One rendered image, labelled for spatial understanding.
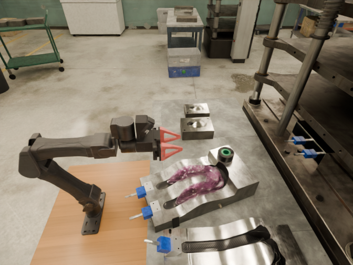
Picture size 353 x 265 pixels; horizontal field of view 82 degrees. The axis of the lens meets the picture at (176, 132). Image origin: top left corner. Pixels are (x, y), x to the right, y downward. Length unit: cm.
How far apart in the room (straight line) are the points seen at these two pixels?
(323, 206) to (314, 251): 25
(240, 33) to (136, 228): 424
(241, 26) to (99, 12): 407
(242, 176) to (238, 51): 397
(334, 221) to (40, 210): 212
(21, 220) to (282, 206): 201
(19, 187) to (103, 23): 541
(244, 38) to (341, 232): 406
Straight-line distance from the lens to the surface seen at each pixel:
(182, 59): 391
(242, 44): 477
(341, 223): 122
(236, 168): 104
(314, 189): 128
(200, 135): 129
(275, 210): 110
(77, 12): 718
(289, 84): 161
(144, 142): 66
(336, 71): 121
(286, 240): 97
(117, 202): 106
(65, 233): 106
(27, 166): 81
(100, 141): 70
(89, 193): 91
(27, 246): 212
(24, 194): 246
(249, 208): 106
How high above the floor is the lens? 167
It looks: 39 degrees down
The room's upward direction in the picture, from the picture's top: straight up
